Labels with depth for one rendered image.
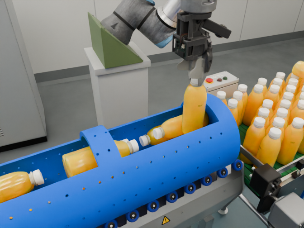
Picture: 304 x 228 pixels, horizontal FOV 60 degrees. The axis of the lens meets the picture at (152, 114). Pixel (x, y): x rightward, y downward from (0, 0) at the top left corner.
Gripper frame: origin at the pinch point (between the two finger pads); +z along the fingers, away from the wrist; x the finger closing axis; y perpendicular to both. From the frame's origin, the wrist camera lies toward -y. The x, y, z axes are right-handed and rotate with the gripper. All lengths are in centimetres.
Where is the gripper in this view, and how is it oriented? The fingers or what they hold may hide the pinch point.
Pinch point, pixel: (197, 78)
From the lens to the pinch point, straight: 81.5
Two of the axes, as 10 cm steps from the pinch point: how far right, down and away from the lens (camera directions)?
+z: 0.1, 8.1, 5.9
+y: -8.8, 2.9, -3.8
